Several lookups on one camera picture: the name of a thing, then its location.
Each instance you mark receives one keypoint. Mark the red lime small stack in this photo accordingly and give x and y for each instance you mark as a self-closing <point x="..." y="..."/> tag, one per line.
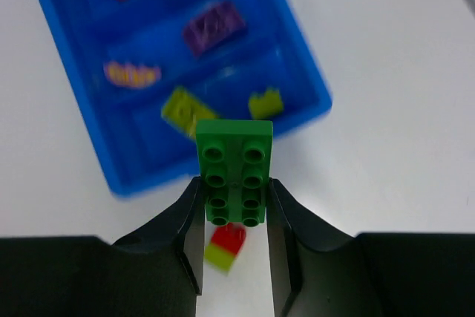
<point x="224" y="247"/>

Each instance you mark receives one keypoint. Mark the blue plastic sorting bin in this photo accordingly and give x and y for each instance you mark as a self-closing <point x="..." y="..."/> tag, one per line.
<point x="136" y="148"/>

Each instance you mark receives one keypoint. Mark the lime green lego brick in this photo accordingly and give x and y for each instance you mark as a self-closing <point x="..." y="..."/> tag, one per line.
<point x="182" y="110"/>

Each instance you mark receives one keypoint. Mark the small lime lego brick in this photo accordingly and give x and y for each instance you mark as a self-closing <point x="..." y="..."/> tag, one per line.
<point x="265" y="105"/>

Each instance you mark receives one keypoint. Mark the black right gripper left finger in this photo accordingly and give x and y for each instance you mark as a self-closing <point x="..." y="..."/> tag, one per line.
<point x="156" y="270"/>

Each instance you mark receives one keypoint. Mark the green lego plate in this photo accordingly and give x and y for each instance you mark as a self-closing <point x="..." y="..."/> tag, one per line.
<point x="234" y="159"/>

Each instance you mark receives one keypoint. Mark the purple rounded lego brick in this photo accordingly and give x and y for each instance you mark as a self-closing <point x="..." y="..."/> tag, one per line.
<point x="213" y="27"/>

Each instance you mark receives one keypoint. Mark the purple oval printed lego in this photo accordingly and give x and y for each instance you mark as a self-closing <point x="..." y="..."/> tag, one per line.
<point x="131" y="76"/>

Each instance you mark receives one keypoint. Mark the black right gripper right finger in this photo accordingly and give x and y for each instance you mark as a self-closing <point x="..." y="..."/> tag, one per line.
<point x="318" y="270"/>

